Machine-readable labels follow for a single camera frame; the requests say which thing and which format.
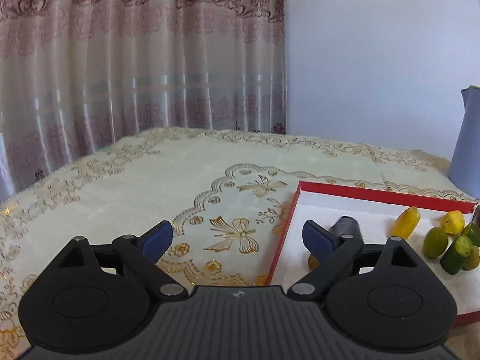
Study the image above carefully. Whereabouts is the dark eggplant wedge piece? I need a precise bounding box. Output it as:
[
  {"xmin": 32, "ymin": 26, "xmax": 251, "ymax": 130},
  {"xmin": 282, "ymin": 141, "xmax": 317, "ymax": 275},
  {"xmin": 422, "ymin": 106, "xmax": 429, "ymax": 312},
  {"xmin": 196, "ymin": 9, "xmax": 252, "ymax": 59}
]
[{"xmin": 472, "ymin": 203, "xmax": 480, "ymax": 226}]

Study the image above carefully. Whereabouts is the cream embroidered tablecloth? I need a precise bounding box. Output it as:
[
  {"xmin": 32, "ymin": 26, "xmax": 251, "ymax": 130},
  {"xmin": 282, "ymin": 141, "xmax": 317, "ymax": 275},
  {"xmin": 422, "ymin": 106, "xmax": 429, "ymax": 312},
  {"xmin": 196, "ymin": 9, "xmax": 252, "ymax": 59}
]
[{"xmin": 1, "ymin": 127, "xmax": 467, "ymax": 359}]

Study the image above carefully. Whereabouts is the green tomato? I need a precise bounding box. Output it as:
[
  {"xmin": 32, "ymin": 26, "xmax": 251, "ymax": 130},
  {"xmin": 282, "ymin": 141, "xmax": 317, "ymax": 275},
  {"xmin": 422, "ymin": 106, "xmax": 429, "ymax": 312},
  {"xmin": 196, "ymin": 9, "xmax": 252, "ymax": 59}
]
[{"xmin": 422, "ymin": 227, "xmax": 448, "ymax": 259}]

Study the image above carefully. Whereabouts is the red shallow box tray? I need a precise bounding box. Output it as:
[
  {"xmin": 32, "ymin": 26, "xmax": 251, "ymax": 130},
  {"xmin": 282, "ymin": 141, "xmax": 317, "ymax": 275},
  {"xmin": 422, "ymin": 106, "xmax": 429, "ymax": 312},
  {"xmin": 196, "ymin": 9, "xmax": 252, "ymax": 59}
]
[{"xmin": 265, "ymin": 180, "xmax": 480, "ymax": 327}]

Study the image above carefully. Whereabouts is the small brown longan in tray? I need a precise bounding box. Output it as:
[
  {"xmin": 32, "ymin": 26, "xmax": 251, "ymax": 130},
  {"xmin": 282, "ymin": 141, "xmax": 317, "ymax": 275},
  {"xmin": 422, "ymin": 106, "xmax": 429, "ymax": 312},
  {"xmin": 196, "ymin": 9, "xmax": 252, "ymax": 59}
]
[{"xmin": 307, "ymin": 254, "xmax": 320, "ymax": 271}]

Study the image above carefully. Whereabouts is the pink floral curtain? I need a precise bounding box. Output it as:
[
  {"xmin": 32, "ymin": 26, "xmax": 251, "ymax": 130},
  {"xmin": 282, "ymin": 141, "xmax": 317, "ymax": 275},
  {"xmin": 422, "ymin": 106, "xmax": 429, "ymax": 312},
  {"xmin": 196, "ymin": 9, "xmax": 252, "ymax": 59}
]
[{"xmin": 1, "ymin": 0, "xmax": 287, "ymax": 198}]

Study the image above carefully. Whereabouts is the green pepper piece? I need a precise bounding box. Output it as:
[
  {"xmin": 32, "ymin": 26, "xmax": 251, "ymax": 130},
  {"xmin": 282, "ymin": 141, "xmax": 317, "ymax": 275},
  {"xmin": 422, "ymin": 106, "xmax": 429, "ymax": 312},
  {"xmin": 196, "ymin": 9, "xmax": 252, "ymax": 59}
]
[{"xmin": 462, "ymin": 222, "xmax": 480, "ymax": 247}]

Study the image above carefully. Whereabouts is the light blue electric kettle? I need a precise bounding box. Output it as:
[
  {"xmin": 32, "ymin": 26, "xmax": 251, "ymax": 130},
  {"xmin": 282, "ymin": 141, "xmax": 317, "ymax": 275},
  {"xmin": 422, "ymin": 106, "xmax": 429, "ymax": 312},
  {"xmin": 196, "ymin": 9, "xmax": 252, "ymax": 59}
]
[{"xmin": 448, "ymin": 85, "xmax": 480, "ymax": 199}]

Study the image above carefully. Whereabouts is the large yellow pepper piece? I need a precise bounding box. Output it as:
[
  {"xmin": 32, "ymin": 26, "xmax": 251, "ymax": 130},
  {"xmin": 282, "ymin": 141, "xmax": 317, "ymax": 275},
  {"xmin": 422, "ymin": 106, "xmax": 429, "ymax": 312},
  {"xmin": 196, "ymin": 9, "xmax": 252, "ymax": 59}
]
[{"xmin": 390, "ymin": 206, "xmax": 421, "ymax": 240}]

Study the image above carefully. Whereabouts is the purple eggplant cylinder piece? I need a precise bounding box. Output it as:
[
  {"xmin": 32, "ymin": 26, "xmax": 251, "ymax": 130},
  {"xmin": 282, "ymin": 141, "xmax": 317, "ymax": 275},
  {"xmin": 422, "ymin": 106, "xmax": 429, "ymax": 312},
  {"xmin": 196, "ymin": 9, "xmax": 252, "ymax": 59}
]
[{"xmin": 329, "ymin": 216, "xmax": 362, "ymax": 240}]

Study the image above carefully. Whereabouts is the green cucumber cylinder piece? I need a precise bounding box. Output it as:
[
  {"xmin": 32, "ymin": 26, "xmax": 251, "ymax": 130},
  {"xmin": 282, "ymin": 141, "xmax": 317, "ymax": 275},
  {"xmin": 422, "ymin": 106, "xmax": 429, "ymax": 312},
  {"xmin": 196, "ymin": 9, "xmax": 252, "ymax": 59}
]
[{"xmin": 440, "ymin": 235, "xmax": 473, "ymax": 275}]

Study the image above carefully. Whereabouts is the brown longan fruit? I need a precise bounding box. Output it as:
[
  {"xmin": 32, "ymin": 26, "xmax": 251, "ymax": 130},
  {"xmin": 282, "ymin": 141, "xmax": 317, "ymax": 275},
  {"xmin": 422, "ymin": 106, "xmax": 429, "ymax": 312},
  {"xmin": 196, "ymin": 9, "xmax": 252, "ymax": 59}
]
[{"xmin": 462, "ymin": 245, "xmax": 480, "ymax": 271}]

